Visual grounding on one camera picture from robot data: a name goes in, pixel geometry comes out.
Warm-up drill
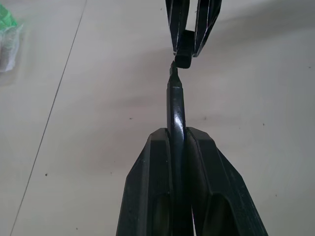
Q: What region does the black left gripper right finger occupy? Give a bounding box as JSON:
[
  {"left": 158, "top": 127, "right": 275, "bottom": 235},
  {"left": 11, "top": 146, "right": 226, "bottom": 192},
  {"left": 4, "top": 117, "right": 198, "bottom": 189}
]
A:
[{"left": 184, "top": 127, "right": 269, "bottom": 236}]

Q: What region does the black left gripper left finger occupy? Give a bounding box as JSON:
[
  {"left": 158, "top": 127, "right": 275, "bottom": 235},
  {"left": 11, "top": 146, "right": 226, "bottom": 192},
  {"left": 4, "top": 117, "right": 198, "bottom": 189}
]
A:
[{"left": 115, "top": 127, "right": 175, "bottom": 236}]

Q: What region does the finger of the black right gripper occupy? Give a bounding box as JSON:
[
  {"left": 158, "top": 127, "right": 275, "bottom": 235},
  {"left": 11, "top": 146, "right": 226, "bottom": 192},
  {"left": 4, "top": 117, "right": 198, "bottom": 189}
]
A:
[
  {"left": 164, "top": 0, "right": 190, "bottom": 56},
  {"left": 192, "top": 0, "right": 223, "bottom": 58}
]

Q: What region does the black marker cap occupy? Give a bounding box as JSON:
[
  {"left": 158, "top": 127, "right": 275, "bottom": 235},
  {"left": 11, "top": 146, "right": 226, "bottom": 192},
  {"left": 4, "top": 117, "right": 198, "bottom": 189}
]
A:
[{"left": 173, "top": 29, "right": 195, "bottom": 69}]

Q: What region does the black marker pen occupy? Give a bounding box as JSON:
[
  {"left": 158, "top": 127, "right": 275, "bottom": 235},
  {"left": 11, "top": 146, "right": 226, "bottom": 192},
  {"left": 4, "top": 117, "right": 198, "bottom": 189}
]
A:
[{"left": 165, "top": 60, "right": 194, "bottom": 236}]

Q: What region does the green and white plastic bag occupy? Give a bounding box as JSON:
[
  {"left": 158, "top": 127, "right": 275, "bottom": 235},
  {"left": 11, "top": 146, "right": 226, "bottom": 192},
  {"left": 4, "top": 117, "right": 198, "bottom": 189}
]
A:
[{"left": 0, "top": 3, "right": 26, "bottom": 73}]

